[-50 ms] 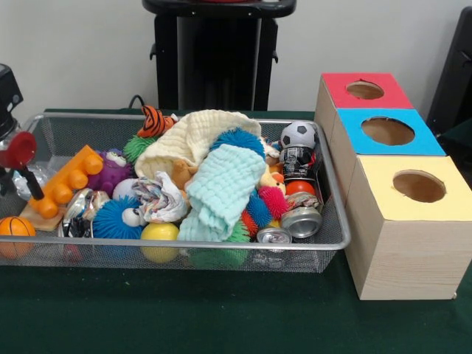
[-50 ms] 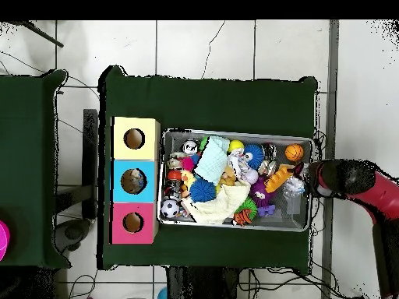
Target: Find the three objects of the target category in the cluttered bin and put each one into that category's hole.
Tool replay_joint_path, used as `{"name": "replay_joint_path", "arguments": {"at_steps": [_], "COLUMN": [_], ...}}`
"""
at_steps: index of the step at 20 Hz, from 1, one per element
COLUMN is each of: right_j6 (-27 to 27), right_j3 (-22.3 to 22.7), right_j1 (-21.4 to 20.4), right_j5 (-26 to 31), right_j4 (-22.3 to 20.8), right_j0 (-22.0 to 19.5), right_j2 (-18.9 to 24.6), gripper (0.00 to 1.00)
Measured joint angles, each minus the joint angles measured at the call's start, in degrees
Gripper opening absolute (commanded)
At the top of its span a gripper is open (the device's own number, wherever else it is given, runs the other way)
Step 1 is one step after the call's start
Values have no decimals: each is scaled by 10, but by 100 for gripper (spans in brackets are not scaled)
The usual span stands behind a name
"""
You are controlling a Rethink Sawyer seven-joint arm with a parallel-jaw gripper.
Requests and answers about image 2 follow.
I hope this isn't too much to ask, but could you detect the grey stand base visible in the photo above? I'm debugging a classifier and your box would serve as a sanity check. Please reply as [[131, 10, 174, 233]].
[[52, 217, 96, 253]]

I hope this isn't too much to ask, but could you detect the green cloth side table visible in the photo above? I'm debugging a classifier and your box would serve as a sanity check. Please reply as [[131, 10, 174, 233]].
[[0, 69, 69, 270]]

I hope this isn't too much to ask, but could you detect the black and white soccer ball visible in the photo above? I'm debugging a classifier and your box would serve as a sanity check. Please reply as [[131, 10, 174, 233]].
[[160, 198, 181, 220]]

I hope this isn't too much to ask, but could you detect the yellow ball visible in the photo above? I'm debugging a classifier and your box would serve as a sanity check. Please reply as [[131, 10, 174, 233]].
[[228, 139, 245, 156]]

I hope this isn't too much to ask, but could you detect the blue spiky ball with eyes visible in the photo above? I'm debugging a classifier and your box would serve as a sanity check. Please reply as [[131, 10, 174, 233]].
[[245, 144, 267, 170]]

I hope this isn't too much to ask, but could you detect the black flat panel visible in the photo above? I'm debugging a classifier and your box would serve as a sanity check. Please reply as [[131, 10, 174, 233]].
[[83, 108, 101, 220]]

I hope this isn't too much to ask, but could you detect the shallow clear mesh bin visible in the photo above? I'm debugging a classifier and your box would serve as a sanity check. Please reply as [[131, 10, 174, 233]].
[[157, 128, 315, 234]]

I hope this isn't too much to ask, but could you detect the orange basketball toy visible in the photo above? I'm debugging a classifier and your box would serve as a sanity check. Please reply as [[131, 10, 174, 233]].
[[284, 142, 305, 163]]

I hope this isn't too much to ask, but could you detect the pink round object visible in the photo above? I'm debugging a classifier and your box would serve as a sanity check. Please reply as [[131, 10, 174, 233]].
[[0, 220, 11, 262]]

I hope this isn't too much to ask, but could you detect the orange plastic toy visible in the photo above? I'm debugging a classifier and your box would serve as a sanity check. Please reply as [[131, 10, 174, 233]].
[[264, 163, 297, 194]]

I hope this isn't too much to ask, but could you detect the dark green table cloth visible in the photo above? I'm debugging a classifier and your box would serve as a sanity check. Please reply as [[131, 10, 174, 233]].
[[98, 65, 319, 275]]

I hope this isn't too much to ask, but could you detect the light blue waffle cloth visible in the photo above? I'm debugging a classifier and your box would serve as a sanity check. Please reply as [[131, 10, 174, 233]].
[[197, 135, 231, 187]]

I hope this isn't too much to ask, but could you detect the cream waffle cloth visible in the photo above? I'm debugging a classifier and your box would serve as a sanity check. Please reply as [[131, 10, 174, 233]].
[[182, 180, 252, 226]]

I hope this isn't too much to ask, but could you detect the dark thin rod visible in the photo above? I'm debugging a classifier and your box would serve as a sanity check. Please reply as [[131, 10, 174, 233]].
[[17, 21, 65, 49]]

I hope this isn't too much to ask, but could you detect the purple spiky ball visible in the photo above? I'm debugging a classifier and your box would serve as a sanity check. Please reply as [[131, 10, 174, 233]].
[[250, 180, 277, 217]]

